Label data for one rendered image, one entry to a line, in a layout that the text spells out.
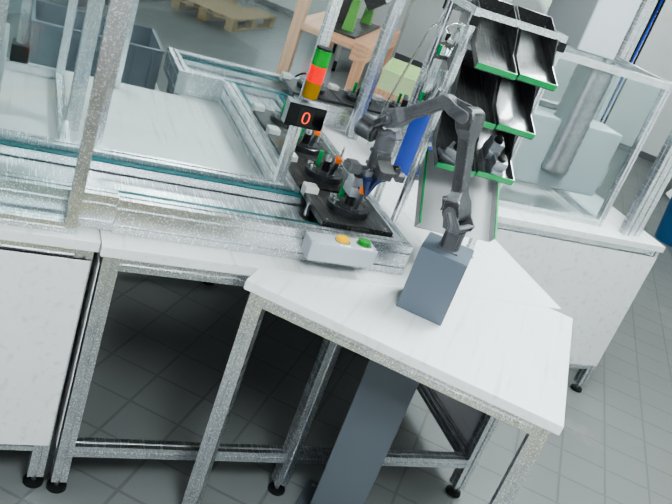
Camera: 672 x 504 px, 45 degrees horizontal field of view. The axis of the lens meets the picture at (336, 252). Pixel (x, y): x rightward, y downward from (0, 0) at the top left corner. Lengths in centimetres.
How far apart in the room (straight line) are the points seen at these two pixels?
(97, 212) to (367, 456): 109
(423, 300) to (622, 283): 186
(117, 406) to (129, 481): 37
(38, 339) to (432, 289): 108
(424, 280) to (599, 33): 161
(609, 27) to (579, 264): 103
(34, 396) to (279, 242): 81
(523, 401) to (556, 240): 159
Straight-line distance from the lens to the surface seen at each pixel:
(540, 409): 216
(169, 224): 223
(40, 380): 241
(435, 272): 226
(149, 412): 302
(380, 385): 243
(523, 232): 354
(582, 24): 352
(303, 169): 275
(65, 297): 225
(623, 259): 393
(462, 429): 320
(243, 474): 289
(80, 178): 211
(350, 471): 262
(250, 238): 229
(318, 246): 228
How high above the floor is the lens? 187
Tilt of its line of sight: 24 degrees down
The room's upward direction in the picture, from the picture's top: 20 degrees clockwise
